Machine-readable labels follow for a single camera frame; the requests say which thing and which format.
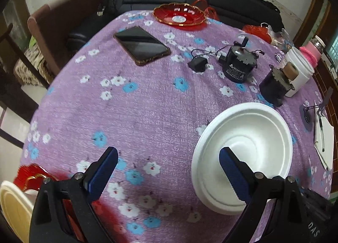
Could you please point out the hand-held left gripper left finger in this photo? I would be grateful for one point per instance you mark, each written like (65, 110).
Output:
(103, 174)

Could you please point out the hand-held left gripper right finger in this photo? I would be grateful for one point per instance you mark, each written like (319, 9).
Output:
(232, 174)

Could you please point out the white foam bowl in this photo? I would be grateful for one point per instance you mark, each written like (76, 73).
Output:
(250, 132)

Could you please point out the beige plastic bowl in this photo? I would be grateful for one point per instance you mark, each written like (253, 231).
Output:
(13, 206)

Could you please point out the white notebook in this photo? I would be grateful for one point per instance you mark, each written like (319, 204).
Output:
(327, 142)

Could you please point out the black pen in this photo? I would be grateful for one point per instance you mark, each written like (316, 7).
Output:
(321, 135)

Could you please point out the purple floral tablecloth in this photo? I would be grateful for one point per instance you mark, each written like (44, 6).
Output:
(148, 116)

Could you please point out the black desk stand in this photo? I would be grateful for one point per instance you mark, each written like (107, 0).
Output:
(307, 119)

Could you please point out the dark cylindrical motor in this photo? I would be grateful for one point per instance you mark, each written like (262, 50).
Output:
(272, 87)

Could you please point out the black cylindrical motor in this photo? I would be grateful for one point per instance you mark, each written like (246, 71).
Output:
(236, 66)

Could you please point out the black power adapter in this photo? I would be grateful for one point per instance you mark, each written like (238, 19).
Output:
(196, 65)

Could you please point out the white paper cup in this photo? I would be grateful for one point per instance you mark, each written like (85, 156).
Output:
(303, 71)

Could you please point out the patterned blanket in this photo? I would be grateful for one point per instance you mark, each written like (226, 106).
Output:
(23, 71)

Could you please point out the dark wooden chair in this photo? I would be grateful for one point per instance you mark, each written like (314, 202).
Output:
(29, 65)

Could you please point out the black smartphone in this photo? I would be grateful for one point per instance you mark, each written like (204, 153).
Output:
(140, 44)

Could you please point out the clear plastic bag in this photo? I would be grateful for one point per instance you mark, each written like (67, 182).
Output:
(284, 40)

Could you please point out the pink sleeved bottle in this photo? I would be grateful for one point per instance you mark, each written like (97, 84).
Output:
(311, 53)

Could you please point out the red plastic bag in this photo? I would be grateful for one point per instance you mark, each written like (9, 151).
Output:
(256, 30)

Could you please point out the brown armchair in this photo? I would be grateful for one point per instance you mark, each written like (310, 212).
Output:
(66, 13)

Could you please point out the red glass dish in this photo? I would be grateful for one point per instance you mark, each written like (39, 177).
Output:
(169, 13)

